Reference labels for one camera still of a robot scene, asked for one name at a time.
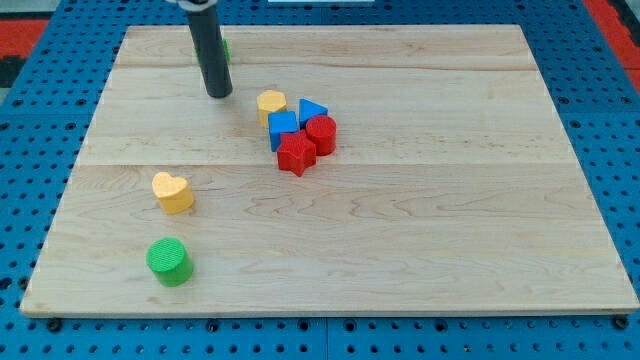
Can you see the red star block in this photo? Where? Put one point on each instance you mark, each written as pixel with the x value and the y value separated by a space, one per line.
pixel 296 153

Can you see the green cylinder block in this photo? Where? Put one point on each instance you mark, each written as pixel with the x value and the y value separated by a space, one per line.
pixel 170 262

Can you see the green star block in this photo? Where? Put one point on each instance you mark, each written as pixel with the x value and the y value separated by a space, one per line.
pixel 226 50

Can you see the yellow heart block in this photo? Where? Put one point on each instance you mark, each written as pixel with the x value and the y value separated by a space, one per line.
pixel 173 193

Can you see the light wooden board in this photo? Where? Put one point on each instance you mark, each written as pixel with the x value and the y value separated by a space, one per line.
pixel 453 189

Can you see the yellow hexagon block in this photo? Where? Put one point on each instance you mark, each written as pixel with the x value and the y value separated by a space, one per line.
pixel 268 102

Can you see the blue cube block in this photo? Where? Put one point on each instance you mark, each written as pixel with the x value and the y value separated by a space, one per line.
pixel 279 123

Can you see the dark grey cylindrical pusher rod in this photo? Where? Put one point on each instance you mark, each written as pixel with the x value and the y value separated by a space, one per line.
pixel 204 24

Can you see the blue triangle block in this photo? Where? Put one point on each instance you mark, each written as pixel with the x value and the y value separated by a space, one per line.
pixel 308 109

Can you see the red cylinder block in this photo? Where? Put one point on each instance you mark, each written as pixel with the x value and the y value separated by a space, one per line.
pixel 322 131

